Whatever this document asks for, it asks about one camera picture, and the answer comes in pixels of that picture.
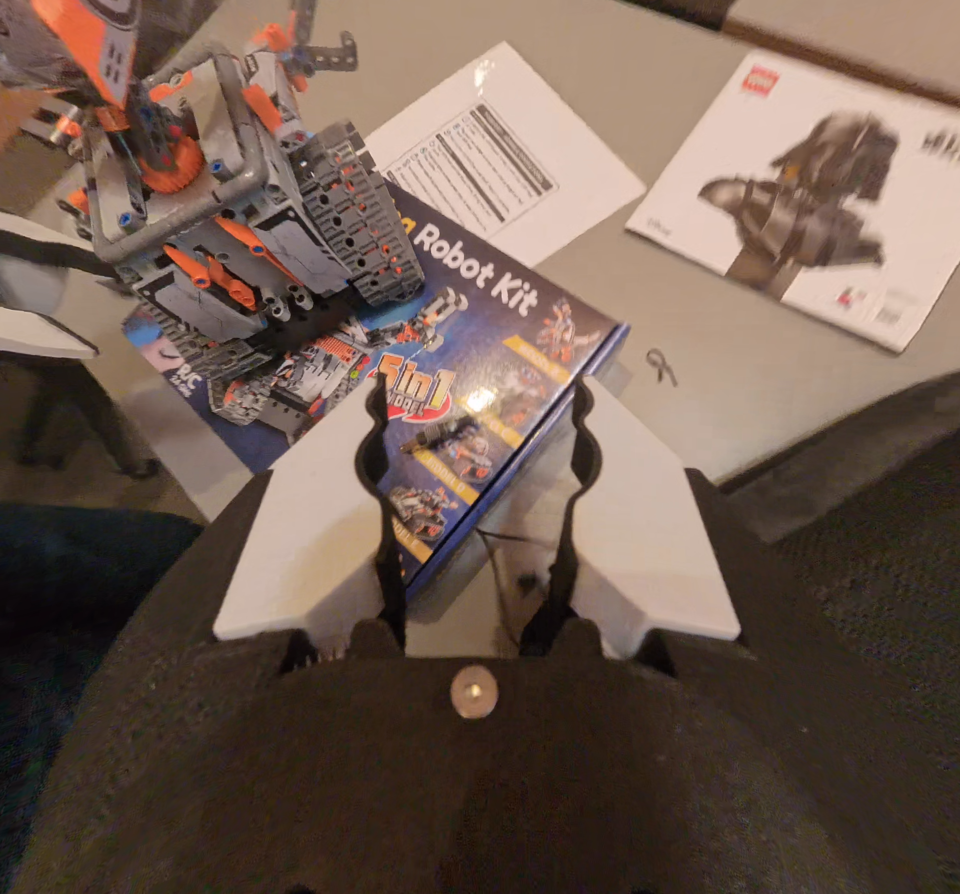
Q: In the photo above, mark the blue robot kit box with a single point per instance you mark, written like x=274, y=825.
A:
x=495, y=340

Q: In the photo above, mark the person's dark clothing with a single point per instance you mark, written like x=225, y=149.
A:
x=75, y=654

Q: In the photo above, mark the tracked building-block toy robot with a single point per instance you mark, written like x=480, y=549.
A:
x=225, y=190

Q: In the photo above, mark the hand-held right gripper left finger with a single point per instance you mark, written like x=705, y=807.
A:
x=300, y=549

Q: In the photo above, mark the black twist tie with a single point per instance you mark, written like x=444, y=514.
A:
x=662, y=368

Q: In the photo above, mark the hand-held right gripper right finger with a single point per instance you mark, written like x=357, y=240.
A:
x=653, y=549

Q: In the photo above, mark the white instruction sheet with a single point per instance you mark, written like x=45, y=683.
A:
x=525, y=145

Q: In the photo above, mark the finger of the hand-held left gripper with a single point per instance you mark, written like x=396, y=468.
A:
x=38, y=332
x=38, y=247

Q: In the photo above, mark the black-and-white instruction booklet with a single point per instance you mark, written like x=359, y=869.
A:
x=840, y=190

